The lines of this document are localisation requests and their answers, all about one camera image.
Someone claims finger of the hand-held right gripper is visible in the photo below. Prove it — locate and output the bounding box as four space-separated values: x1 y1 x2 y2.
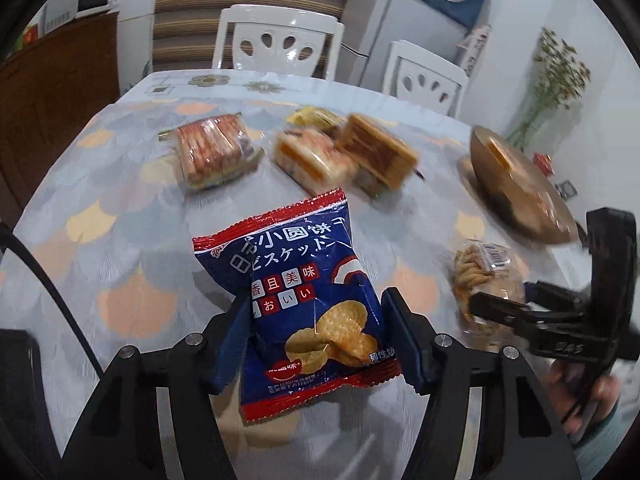
522 280 596 313
469 291 566 341

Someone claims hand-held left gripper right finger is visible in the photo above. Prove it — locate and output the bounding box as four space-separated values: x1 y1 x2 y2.
380 287 581 480

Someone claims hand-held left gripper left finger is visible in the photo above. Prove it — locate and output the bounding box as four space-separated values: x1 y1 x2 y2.
82 287 253 480

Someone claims clear small cookie packet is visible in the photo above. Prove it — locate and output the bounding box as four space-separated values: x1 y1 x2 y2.
452 240 528 351

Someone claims blue red biscuit packet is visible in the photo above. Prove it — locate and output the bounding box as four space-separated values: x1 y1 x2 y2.
192 187 403 426

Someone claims red striped cracker pack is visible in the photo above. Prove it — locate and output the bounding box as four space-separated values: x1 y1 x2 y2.
159 114 266 195

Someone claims tan wafer packet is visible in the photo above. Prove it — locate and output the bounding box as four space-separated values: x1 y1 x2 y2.
334 114 420 193

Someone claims clear orange cake pack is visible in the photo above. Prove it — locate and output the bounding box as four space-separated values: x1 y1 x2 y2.
272 127 358 186

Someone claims yellow snack packet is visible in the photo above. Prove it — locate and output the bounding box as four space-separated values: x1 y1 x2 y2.
286 106 348 133

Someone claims person's right hand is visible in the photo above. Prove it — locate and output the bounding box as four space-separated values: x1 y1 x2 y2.
549 360 623 433

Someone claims dried flower bunch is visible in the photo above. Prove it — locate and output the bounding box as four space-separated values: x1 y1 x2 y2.
505 27 591 148

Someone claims black smartphone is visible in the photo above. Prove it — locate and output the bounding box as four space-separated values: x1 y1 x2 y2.
0 329 60 480

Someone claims white plastic chair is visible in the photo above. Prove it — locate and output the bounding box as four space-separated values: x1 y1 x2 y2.
212 4 346 81
382 40 471 118

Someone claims white fridge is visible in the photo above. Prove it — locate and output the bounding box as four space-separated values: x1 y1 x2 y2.
350 0 476 91

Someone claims brown wooden cabinet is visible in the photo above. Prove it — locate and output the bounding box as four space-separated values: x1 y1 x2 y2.
0 10 123 206

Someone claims black cable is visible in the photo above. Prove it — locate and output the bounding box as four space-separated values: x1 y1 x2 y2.
0 220 111 376

